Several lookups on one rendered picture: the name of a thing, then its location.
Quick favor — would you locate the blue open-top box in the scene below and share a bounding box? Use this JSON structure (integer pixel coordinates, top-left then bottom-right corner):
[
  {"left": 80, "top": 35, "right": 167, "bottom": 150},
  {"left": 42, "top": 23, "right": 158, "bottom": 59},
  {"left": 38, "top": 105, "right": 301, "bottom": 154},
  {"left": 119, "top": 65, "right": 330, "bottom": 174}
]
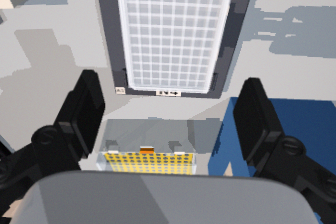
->
[{"left": 208, "top": 97, "right": 336, "bottom": 177}]

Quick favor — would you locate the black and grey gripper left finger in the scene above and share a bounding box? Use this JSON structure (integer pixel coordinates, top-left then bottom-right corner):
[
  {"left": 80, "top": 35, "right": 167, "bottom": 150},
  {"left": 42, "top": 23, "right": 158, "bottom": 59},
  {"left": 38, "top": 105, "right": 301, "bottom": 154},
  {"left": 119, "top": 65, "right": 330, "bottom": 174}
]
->
[{"left": 0, "top": 69, "right": 105, "bottom": 220}]

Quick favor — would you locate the grey flat mat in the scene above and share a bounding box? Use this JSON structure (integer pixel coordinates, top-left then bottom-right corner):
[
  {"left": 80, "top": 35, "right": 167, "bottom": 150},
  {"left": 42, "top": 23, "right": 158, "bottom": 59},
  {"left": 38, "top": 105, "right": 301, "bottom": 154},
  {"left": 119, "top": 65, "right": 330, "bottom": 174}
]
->
[{"left": 0, "top": 0, "right": 336, "bottom": 175}]

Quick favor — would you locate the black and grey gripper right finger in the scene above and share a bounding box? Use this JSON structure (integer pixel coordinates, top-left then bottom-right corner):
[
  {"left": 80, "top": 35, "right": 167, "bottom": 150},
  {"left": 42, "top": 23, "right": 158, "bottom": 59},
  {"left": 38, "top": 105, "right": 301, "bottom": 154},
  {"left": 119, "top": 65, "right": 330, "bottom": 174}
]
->
[{"left": 233, "top": 77, "right": 336, "bottom": 224}]

